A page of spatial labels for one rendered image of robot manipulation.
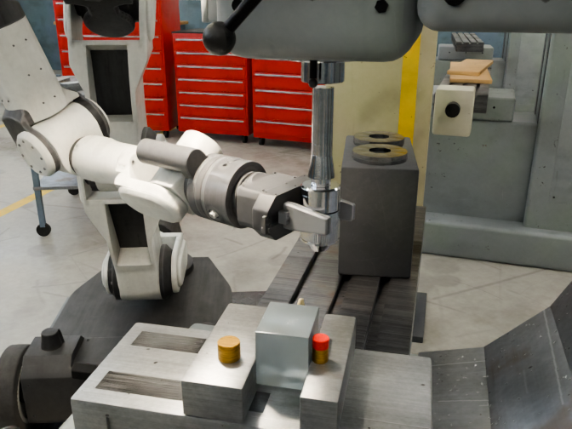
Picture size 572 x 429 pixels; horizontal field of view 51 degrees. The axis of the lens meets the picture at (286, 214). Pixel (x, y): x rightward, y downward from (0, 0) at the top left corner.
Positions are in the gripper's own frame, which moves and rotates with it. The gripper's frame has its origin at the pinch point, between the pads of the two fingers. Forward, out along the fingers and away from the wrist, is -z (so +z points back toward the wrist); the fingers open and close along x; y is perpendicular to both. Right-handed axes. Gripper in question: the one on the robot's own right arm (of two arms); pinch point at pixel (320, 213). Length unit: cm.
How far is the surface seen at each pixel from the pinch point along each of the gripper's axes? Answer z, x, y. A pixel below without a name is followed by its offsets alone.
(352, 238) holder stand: 8.3, 22.9, 13.2
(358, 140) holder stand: 14.6, 34.7, 0.3
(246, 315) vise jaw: 1.8, -11.7, 8.8
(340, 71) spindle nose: -2.3, -0.2, -16.7
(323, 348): -10.0, -14.5, 7.0
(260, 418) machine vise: -6.9, -20.3, 12.8
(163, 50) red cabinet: 393, 339, 32
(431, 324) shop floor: 47, 165, 113
